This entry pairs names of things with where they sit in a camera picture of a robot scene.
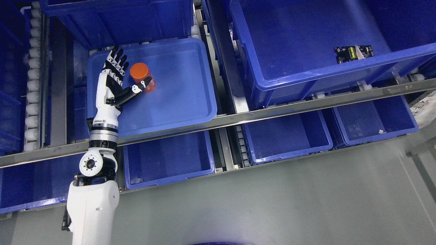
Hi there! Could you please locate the green black circuit board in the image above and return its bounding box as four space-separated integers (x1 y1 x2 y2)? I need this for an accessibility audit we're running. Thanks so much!
334 45 375 64

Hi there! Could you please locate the lower blue bin centre-left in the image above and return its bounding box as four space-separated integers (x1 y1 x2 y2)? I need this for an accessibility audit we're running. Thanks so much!
123 131 215 190

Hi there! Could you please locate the lower blue bin right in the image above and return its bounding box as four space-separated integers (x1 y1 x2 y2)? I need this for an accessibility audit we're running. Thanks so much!
322 96 419 149

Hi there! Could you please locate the lower blue bin far left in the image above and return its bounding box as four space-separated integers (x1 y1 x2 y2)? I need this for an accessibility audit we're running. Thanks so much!
0 154 82 214

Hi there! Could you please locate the dark blue bin left edge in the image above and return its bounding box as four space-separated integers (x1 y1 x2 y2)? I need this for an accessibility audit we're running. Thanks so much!
0 0 30 156

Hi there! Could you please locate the lower blue bin centre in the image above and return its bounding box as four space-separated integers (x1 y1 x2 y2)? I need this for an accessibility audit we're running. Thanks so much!
242 110 333 165

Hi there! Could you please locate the white roller track left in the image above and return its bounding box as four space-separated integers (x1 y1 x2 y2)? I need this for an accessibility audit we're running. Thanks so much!
23 1 42 152

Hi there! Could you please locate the orange cylindrical capacitor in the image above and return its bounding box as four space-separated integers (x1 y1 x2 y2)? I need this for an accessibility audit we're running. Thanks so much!
130 62 156 93

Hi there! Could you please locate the shallow blue tray bin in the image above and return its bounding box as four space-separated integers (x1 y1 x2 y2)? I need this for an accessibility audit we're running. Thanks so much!
87 37 218 143

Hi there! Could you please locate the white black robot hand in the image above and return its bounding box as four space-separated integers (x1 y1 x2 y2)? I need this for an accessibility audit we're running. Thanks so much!
93 45 154 127

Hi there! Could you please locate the blue bin top left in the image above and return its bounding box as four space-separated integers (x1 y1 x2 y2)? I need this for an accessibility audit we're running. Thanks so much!
40 0 193 50

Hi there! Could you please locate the large blue bin right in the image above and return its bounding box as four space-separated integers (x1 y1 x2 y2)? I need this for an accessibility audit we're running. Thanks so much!
228 0 436 110

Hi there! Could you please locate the steel shelf rail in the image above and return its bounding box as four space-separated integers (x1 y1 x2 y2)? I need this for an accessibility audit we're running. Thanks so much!
0 79 436 168

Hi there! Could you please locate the white paper label sign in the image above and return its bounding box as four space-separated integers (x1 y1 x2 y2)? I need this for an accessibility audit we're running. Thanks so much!
410 91 436 129

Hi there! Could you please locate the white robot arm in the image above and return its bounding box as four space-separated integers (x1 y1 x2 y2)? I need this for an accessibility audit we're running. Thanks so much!
63 117 119 245

